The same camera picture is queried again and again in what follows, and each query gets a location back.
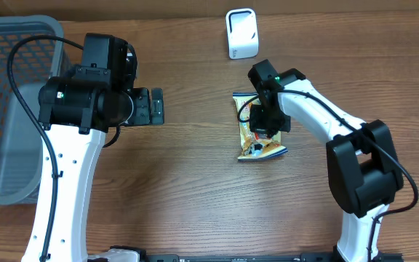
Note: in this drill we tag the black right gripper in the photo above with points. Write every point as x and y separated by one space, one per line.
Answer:
256 126

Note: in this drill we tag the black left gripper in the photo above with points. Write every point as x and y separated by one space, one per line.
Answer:
145 114

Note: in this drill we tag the white blue wipes pack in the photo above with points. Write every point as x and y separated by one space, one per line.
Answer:
255 146

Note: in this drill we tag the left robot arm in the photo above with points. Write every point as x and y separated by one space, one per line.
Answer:
76 111

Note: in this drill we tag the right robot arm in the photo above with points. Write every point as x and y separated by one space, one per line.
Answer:
362 164

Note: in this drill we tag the white barcode scanner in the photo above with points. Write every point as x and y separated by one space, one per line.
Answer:
242 33

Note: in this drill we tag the grey plastic shopping basket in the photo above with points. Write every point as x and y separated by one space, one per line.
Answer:
21 147

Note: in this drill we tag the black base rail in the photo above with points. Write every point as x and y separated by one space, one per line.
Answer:
304 257

